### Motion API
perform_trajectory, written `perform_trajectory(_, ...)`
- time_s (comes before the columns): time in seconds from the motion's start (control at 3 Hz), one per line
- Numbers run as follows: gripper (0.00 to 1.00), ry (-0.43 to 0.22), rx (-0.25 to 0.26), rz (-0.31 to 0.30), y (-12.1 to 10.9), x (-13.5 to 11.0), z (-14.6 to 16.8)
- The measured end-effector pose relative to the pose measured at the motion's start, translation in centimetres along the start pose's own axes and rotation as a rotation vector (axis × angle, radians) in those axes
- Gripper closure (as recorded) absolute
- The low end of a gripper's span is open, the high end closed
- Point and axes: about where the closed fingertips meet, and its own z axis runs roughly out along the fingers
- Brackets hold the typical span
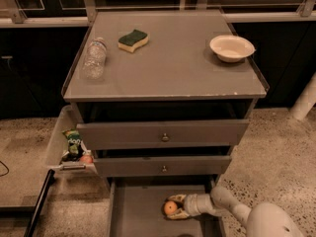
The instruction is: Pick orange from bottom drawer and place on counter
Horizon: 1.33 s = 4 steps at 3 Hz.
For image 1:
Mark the grey drawer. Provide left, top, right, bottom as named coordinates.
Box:
left=107, top=176, right=226, bottom=237
left=94, top=156, right=231, bottom=177
left=76, top=119, right=249, bottom=150

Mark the white post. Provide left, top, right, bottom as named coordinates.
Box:
left=290, top=80, right=316, bottom=120

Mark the white paper bowl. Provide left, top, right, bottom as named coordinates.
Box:
left=209, top=35, right=256, bottom=63

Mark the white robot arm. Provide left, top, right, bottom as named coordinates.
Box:
left=163, top=186, right=304, bottom=237

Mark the grey top drawer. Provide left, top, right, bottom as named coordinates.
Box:
left=76, top=119, right=249, bottom=150

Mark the clear plastic water bottle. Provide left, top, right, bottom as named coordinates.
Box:
left=82, top=38, right=107, bottom=80

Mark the grey drawer cabinet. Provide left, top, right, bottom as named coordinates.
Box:
left=61, top=9, right=270, bottom=183

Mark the black cable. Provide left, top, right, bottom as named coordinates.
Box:
left=0, top=160, right=10, bottom=178

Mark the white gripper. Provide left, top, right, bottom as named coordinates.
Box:
left=167, top=194, right=211, bottom=220

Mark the orange fruit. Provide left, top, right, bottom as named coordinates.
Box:
left=164, top=200, right=178, bottom=215

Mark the green yellow sponge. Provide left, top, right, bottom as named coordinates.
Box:
left=118, top=30, right=149, bottom=53

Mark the grey middle drawer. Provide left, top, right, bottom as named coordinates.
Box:
left=94, top=156, right=231, bottom=177

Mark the metal railing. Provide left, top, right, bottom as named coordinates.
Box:
left=0, top=0, right=316, bottom=28

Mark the small red fruit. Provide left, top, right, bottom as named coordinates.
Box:
left=79, top=155, right=94, bottom=164

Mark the black bar on floor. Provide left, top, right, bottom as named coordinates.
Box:
left=24, top=169, right=55, bottom=237

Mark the green snack bag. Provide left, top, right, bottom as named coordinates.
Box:
left=62, top=129, right=82, bottom=156

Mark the grey bottom drawer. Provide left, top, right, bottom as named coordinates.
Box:
left=107, top=176, right=226, bottom=237

